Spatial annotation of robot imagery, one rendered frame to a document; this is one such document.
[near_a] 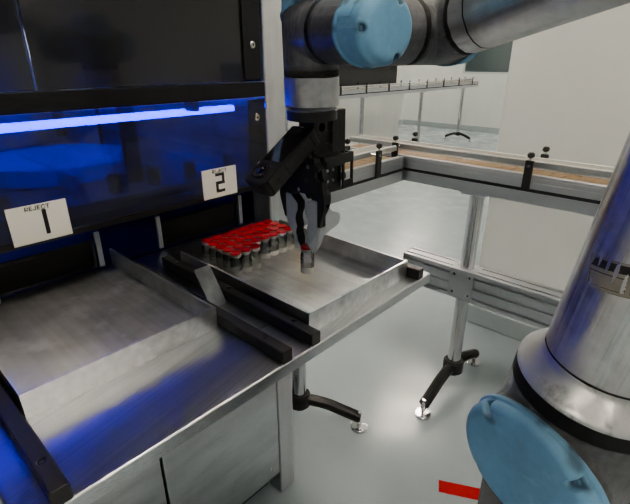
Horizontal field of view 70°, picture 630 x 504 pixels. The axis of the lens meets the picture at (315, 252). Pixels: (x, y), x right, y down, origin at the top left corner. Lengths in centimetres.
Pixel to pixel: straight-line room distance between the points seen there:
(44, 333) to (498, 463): 62
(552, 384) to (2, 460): 52
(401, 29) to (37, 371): 60
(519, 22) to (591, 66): 156
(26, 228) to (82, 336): 19
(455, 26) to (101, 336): 62
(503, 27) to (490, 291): 125
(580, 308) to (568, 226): 183
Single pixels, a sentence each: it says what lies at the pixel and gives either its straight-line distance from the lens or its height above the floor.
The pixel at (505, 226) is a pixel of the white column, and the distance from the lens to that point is 227.
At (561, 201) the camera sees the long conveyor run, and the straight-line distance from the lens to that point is 152.
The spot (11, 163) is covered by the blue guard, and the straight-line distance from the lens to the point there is 80.
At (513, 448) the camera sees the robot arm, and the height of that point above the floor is 98.
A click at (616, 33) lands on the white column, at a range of 209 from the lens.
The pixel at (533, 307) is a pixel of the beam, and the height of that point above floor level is 50.
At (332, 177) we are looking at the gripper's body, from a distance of 68.
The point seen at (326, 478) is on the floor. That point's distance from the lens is 165.
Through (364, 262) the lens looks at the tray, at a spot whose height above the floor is 88.
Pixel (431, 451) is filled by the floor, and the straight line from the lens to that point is 177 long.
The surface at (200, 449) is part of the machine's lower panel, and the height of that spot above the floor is 38.
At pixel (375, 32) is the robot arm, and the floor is 128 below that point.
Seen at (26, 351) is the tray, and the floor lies 88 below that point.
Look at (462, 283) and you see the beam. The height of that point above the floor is 50.
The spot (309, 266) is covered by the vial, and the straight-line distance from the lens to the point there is 72.
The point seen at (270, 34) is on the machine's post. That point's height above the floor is 130.
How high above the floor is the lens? 125
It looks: 23 degrees down
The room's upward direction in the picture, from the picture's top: straight up
